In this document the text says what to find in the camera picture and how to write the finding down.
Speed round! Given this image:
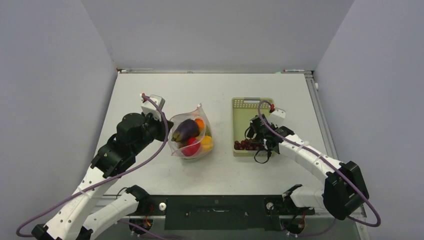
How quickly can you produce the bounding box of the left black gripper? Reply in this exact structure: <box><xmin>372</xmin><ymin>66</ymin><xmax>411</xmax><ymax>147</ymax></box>
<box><xmin>131</xmin><ymin>111</ymin><xmax>173</xmax><ymax>156</ymax></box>

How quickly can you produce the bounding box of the dark red grape bunch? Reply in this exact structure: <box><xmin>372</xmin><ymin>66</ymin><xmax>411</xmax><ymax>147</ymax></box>
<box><xmin>233</xmin><ymin>139</ymin><xmax>265</xmax><ymax>151</ymax></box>

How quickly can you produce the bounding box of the beige plastic basket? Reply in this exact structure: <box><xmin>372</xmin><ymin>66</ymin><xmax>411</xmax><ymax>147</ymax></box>
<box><xmin>231</xmin><ymin>97</ymin><xmax>274</xmax><ymax>157</ymax></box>

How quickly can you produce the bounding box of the purple eggplant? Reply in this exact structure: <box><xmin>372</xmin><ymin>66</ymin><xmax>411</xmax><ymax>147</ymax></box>
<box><xmin>171</xmin><ymin>119</ymin><xmax>200</xmax><ymax>143</ymax></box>

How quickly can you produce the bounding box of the clear zip top bag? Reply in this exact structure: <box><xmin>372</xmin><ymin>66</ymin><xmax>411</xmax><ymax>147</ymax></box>
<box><xmin>168</xmin><ymin>104</ymin><xmax>214</xmax><ymax>160</ymax></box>

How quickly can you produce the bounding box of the orange tangerine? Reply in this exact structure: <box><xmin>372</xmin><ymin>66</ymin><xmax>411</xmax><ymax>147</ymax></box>
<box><xmin>194</xmin><ymin>118</ymin><xmax>206</xmax><ymax>133</ymax></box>

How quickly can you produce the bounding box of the orange bell pepper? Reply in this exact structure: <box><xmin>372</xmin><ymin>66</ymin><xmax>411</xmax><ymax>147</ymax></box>
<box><xmin>200</xmin><ymin>135</ymin><xmax>214</xmax><ymax>153</ymax></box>

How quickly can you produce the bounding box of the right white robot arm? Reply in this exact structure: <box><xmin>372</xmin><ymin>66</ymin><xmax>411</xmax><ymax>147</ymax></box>
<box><xmin>247</xmin><ymin>115</ymin><xmax>370</xmax><ymax>220</ymax></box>

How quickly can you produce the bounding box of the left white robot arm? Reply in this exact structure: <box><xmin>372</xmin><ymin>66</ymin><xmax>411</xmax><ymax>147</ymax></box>
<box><xmin>31</xmin><ymin>112</ymin><xmax>174</xmax><ymax>240</ymax></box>

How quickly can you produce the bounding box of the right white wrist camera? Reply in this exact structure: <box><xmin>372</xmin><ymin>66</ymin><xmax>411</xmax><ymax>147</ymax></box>
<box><xmin>267</xmin><ymin>104</ymin><xmax>287</xmax><ymax>128</ymax></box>

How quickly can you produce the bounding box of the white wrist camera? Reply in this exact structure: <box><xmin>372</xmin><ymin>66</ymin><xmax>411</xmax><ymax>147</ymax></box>
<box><xmin>139</xmin><ymin>93</ymin><xmax>166</xmax><ymax>121</ymax></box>
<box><xmin>267</xmin><ymin>104</ymin><xmax>287</xmax><ymax>128</ymax></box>

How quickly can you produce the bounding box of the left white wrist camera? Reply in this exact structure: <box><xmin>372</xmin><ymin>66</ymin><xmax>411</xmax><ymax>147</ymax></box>
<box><xmin>139</xmin><ymin>93</ymin><xmax>166</xmax><ymax>121</ymax></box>

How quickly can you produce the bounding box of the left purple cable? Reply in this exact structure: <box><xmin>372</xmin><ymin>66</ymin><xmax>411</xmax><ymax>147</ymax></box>
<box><xmin>15</xmin><ymin>93</ymin><xmax>170</xmax><ymax>238</ymax></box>

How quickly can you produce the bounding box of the purple cable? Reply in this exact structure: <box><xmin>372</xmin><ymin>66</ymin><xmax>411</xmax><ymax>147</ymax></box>
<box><xmin>257</xmin><ymin>100</ymin><xmax>382</xmax><ymax>237</ymax></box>
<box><xmin>15</xmin><ymin>93</ymin><xmax>170</xmax><ymax>238</ymax></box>

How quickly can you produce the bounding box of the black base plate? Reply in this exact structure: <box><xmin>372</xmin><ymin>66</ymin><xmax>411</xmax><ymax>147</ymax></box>
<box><xmin>129</xmin><ymin>195</ymin><xmax>315</xmax><ymax>231</ymax></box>

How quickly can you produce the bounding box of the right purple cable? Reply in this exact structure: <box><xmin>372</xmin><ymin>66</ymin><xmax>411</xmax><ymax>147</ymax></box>
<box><xmin>257</xmin><ymin>100</ymin><xmax>382</xmax><ymax>237</ymax></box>

